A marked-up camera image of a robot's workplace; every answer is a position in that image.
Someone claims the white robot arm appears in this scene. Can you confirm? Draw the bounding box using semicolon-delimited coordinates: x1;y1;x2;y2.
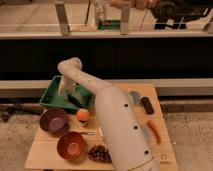
57;57;160;171

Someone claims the purple bowl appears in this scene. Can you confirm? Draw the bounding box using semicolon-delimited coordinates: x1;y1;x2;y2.
39;108;67;133

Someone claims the metal spoon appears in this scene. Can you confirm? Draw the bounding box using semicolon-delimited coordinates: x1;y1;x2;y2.
79;132;94;135

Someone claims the orange carrot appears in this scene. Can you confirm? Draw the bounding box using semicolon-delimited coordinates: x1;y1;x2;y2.
147;120;161;144

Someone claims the green plastic tray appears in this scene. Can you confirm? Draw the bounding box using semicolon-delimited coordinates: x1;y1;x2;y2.
39;75;92;113

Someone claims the orange fruit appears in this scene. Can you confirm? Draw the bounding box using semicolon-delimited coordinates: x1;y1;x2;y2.
76;109;90;122

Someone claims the wooden board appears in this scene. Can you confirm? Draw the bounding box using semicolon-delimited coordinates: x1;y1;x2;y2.
25;83;178;171

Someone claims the black rectangular block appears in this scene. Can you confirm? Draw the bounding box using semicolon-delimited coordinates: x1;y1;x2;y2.
141;97;154;114

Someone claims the orange-brown bowl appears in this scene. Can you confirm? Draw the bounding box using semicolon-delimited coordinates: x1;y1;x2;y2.
57;131;87;161

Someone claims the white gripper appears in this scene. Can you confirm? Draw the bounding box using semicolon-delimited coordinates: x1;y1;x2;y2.
58;77;76;95

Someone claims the small blue cup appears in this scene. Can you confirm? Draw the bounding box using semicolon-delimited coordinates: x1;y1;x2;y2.
130;91;141;106

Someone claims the bunch of dark grapes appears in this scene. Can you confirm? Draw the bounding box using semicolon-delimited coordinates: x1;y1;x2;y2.
88;145;111;163

